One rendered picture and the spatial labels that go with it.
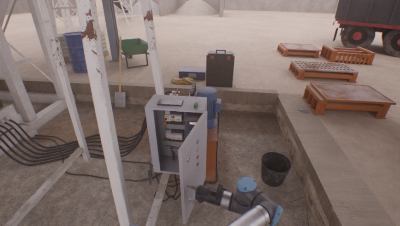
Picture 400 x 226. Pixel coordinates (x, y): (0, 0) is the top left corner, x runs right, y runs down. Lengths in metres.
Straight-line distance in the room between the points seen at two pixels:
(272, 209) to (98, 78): 0.97
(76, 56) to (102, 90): 4.37
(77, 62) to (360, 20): 8.86
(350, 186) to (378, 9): 7.31
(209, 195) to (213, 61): 2.91
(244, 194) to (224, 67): 2.98
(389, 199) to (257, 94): 2.28
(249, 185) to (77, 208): 1.96
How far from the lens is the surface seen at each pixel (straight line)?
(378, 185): 2.64
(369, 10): 8.98
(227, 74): 3.83
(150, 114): 1.40
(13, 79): 3.90
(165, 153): 1.83
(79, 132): 2.77
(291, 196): 2.57
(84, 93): 4.73
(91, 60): 1.06
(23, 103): 4.02
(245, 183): 1.04
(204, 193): 1.18
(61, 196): 2.80
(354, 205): 2.31
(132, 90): 4.12
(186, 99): 1.44
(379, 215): 2.37
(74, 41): 5.33
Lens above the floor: 1.90
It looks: 27 degrees down
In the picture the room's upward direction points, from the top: straight up
